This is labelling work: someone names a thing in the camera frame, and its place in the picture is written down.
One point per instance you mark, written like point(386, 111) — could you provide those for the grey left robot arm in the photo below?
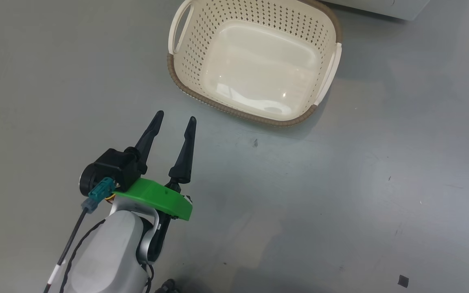
point(112, 252)

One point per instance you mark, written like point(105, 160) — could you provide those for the white washing machine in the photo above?
point(381, 8)

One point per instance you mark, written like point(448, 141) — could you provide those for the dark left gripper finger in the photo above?
point(153, 130)
point(185, 158)

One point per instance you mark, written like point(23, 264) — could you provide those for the small black tape square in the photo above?
point(403, 280)

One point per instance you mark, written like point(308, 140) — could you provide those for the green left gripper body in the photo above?
point(157, 197)

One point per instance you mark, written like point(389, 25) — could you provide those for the cream perforated laundry basket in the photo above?
point(259, 61)

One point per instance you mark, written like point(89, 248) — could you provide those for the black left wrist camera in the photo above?
point(114, 167)

